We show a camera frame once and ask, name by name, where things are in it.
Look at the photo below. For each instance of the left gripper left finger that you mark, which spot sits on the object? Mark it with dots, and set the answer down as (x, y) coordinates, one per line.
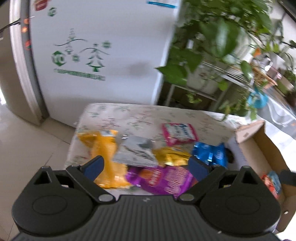
(93, 168)

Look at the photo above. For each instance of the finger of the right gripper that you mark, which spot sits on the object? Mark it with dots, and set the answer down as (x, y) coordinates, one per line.
(287, 177)

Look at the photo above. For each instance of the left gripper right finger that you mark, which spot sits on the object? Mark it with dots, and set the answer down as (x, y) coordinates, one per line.
(198, 169)

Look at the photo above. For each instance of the red snack bag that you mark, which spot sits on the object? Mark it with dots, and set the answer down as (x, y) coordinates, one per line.
(272, 182)

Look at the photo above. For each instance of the dark blue foil bag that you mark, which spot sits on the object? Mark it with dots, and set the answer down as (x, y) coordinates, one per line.
(211, 155)

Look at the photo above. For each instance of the orange chip bag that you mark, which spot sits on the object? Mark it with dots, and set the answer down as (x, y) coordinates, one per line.
(103, 143)

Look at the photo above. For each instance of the gold yellow snack pack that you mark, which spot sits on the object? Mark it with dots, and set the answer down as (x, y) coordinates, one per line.
(171, 156)

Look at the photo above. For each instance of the purple snack bag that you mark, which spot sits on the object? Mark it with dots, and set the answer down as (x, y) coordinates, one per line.
(167, 180)

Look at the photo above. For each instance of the pink white candy bag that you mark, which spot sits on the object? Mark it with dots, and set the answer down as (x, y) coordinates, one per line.
(179, 133)

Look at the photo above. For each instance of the silver foil bag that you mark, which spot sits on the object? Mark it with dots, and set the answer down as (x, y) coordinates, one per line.
(136, 151)

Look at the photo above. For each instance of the cardboard box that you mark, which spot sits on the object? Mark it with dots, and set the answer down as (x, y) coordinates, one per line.
(252, 147)

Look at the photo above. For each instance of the side table grey cloth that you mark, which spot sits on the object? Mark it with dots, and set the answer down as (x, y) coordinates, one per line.
(278, 112)

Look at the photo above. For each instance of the floral tablecloth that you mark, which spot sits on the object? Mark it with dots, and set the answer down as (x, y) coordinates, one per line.
(146, 121)

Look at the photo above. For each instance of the turquoise round object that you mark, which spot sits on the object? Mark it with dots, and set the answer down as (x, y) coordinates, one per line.
(257, 100)

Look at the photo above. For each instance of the white metal plant stand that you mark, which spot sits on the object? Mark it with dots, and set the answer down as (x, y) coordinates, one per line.
(230, 75)

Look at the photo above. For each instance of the wicker basket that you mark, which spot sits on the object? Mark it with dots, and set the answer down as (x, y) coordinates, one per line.
(261, 79)

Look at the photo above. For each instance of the white refrigerator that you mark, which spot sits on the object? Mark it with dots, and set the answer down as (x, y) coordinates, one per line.
(84, 52)

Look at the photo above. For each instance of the pothos plant white pot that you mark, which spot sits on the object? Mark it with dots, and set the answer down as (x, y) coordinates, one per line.
(213, 31)

